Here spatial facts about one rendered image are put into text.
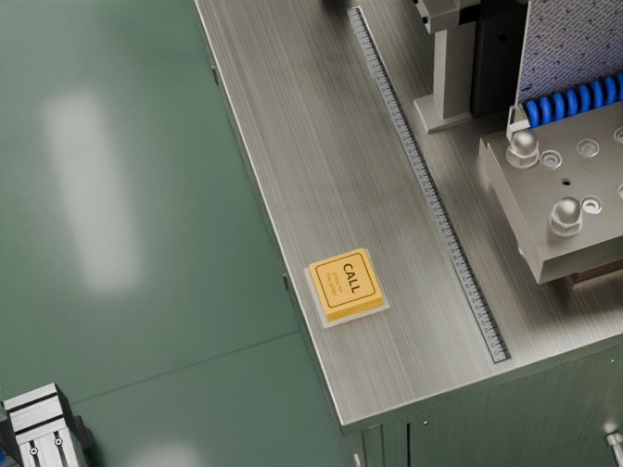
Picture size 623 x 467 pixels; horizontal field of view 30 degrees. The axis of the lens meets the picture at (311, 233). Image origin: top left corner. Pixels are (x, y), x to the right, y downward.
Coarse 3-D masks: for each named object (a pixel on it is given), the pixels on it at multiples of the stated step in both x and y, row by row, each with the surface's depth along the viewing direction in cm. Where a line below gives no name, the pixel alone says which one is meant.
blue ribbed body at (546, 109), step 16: (608, 80) 132; (544, 96) 133; (560, 96) 132; (576, 96) 132; (592, 96) 133; (608, 96) 132; (528, 112) 132; (544, 112) 132; (560, 112) 132; (576, 112) 132
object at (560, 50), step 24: (552, 0) 118; (576, 0) 120; (600, 0) 121; (528, 24) 121; (552, 24) 122; (576, 24) 123; (600, 24) 125; (528, 48) 125; (552, 48) 126; (576, 48) 127; (600, 48) 129; (528, 72) 129; (552, 72) 130; (576, 72) 132; (600, 72) 133; (528, 96) 133; (552, 96) 135
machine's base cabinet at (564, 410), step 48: (192, 0) 239; (240, 144) 225; (288, 288) 215; (528, 384) 139; (576, 384) 145; (336, 432) 208; (384, 432) 137; (432, 432) 144; (480, 432) 150; (528, 432) 158; (576, 432) 165
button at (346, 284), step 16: (336, 256) 138; (352, 256) 138; (320, 272) 137; (336, 272) 137; (352, 272) 137; (368, 272) 137; (320, 288) 136; (336, 288) 136; (352, 288) 136; (368, 288) 136; (336, 304) 135; (352, 304) 135; (368, 304) 136
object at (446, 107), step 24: (432, 0) 128; (456, 0) 127; (480, 0) 127; (432, 24) 128; (456, 24) 129; (456, 48) 135; (456, 72) 139; (432, 96) 149; (456, 96) 144; (432, 120) 147; (456, 120) 147
